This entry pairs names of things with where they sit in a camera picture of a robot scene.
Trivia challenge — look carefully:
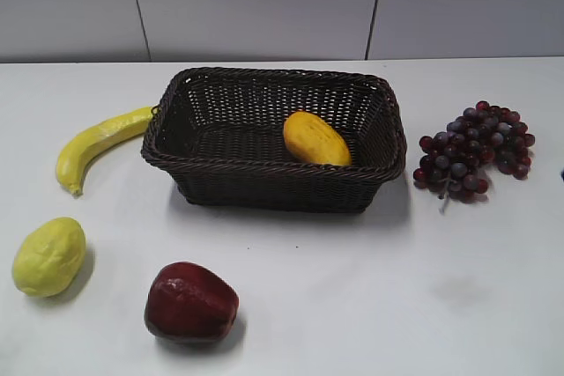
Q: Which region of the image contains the orange yellow mango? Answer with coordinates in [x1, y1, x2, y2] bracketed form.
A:
[283, 111, 353, 166]

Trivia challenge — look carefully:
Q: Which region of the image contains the yellow banana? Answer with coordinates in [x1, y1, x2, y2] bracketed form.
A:
[56, 107, 153, 196]

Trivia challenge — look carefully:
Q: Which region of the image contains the dark woven wicker basket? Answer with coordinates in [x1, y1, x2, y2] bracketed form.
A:
[141, 67, 406, 213]

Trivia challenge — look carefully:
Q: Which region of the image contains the purple red grape bunch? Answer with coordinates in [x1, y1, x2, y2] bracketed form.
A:
[412, 100, 536, 205]

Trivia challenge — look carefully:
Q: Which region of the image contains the dark red apple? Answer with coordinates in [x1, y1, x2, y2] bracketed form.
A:
[144, 262, 240, 343]

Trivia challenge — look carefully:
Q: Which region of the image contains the pale yellow lemon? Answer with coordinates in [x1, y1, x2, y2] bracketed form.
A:
[11, 217, 86, 298]

